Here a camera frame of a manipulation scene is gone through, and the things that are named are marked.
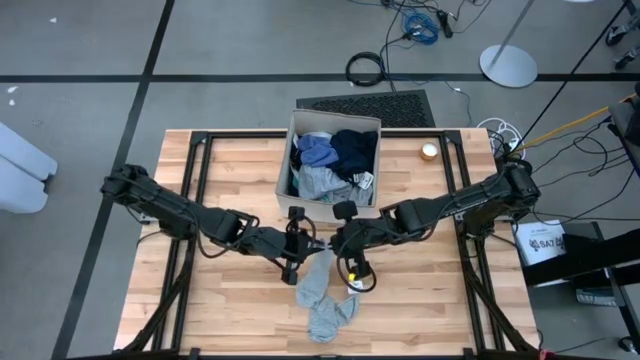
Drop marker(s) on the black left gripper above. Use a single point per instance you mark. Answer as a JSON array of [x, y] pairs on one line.
[[295, 245]]

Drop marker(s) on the dark grey side table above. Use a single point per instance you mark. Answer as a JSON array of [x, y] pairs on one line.
[[627, 130]]

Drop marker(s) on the black power strip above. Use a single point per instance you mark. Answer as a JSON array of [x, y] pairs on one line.
[[445, 22]]

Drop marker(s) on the navy dotted garment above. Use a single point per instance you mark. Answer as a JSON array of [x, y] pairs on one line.
[[352, 150]]

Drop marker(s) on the beige fabric storage box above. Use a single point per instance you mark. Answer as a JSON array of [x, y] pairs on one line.
[[320, 212]]

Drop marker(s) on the white printed paper sign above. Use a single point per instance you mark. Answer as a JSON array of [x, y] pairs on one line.
[[540, 245]]

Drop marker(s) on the grey stand pole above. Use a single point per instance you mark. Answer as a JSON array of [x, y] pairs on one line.
[[515, 27]]

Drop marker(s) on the blue sock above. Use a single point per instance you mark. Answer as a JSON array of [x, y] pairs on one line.
[[310, 143], [322, 157]]

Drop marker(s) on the black desk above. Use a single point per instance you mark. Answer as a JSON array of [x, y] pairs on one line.
[[600, 255]]

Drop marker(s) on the black floor mat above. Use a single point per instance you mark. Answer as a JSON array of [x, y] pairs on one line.
[[400, 107]]

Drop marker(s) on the small round tape roll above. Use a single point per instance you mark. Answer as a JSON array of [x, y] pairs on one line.
[[429, 151]]

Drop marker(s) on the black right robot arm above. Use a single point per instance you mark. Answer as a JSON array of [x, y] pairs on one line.
[[450, 207]]

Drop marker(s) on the teal flat box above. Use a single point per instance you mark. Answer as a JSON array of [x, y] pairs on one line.
[[595, 297]]

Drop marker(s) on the round grey stand base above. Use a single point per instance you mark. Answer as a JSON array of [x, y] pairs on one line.
[[507, 66]]

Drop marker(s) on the black metal table frame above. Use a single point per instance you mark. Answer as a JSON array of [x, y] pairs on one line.
[[235, 134]]

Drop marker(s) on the grey shirt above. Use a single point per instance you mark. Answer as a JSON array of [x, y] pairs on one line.
[[325, 182]]

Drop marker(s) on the black wheeled chair base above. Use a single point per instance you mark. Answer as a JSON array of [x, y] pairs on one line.
[[617, 36]]

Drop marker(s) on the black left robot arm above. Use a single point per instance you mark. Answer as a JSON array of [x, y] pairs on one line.
[[170, 210]]

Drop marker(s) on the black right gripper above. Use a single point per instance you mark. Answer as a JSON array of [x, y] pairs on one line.
[[357, 235]]

